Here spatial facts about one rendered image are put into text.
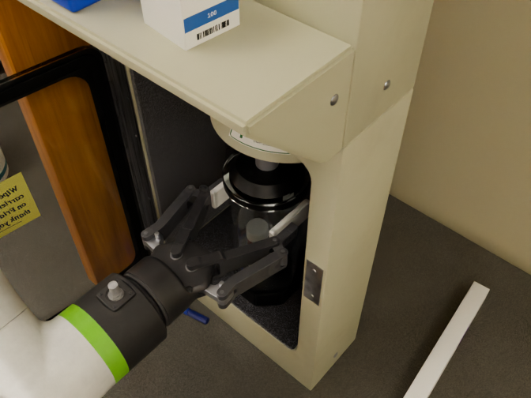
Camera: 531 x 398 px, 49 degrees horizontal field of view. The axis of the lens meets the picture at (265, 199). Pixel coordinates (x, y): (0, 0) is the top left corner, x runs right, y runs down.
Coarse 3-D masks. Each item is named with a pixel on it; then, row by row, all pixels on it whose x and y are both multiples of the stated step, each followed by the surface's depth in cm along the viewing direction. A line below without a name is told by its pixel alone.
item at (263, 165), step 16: (240, 160) 69; (256, 160) 68; (240, 176) 68; (256, 176) 67; (272, 176) 67; (288, 176) 67; (304, 176) 69; (256, 192) 67; (272, 192) 67; (288, 192) 67
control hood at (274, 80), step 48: (48, 0) 45; (240, 0) 45; (144, 48) 40; (192, 48) 40; (240, 48) 40; (288, 48) 40; (336, 48) 40; (192, 96) 37; (240, 96) 37; (288, 96) 37; (336, 96) 42; (288, 144) 40; (336, 144) 46
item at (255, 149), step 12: (216, 120) 63; (228, 132) 62; (228, 144) 62; (240, 144) 61; (252, 144) 60; (264, 144) 60; (252, 156) 61; (264, 156) 60; (276, 156) 60; (288, 156) 60
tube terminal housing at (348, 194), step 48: (288, 0) 42; (336, 0) 40; (384, 0) 40; (432, 0) 47; (384, 48) 44; (384, 96) 49; (144, 144) 73; (384, 144) 55; (336, 192) 52; (384, 192) 62; (336, 240) 58; (336, 288) 67; (336, 336) 78
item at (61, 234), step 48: (48, 96) 62; (0, 144) 61; (48, 144) 65; (96, 144) 70; (0, 192) 64; (48, 192) 69; (96, 192) 75; (0, 240) 68; (48, 240) 74; (96, 240) 80; (48, 288) 79
